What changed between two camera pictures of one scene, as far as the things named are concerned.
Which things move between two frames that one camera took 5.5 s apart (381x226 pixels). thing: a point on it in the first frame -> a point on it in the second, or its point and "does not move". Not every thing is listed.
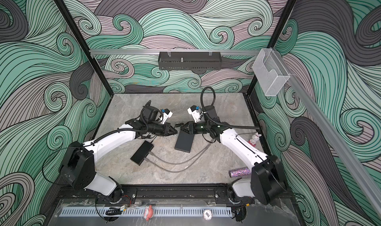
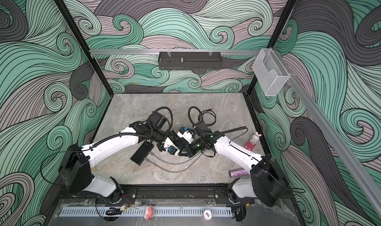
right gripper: (192, 129) -> (189, 152)
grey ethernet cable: (181, 170) does not move
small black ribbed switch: (139, 156) does not move
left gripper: (166, 127) -> (160, 147)
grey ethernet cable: (152, 153) does not move
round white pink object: (207, 214) does not move
